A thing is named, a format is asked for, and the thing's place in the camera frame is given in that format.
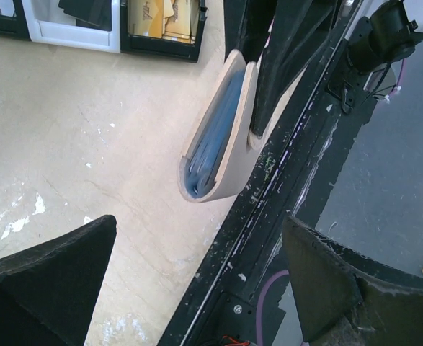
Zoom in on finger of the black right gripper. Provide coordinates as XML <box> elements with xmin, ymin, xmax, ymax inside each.
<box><xmin>251</xmin><ymin>1</ymin><xmax>360</xmax><ymax>139</ymax></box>
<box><xmin>225</xmin><ymin>0</ymin><xmax>276</xmax><ymax>62</ymax></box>

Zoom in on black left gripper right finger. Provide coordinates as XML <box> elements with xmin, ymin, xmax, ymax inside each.
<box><xmin>282</xmin><ymin>216</ymin><xmax>423</xmax><ymax>345</ymax></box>

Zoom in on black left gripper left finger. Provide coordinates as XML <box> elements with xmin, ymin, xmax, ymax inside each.
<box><xmin>0</xmin><ymin>215</ymin><xmax>117</xmax><ymax>345</ymax></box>

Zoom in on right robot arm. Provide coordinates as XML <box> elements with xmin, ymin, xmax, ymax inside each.
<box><xmin>223</xmin><ymin>1</ymin><xmax>423</xmax><ymax>139</ymax></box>

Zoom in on gold cards in bin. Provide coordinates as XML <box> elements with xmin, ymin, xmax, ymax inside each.
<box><xmin>127</xmin><ymin>0</ymin><xmax>200</xmax><ymax>44</ymax></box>

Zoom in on black cards in bin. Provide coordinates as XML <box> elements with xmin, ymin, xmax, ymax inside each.
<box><xmin>58</xmin><ymin>0</ymin><xmax>112</xmax><ymax>32</ymax></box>

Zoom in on black right organizer bin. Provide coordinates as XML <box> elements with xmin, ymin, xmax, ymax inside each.
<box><xmin>120</xmin><ymin>0</ymin><xmax>208</xmax><ymax>63</ymax></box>

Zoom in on black organizer bin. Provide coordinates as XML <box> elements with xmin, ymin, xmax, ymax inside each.
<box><xmin>120</xmin><ymin>0</ymin><xmax>208</xmax><ymax>63</ymax></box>
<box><xmin>0</xmin><ymin>0</ymin><xmax>30</xmax><ymax>40</ymax></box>

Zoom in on white middle organizer bin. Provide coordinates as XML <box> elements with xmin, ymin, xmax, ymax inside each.
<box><xmin>22</xmin><ymin>1</ymin><xmax>120</xmax><ymax>53</ymax></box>

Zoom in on black left organizer bin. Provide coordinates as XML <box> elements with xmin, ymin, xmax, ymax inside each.
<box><xmin>0</xmin><ymin>0</ymin><xmax>30</xmax><ymax>40</ymax></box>

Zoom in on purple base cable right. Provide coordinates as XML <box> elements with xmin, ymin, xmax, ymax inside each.
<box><xmin>256</xmin><ymin>269</ymin><xmax>290</xmax><ymax>346</ymax></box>

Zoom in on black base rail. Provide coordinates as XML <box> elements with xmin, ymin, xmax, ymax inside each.
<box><xmin>156</xmin><ymin>35</ymin><xmax>378</xmax><ymax>346</ymax></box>

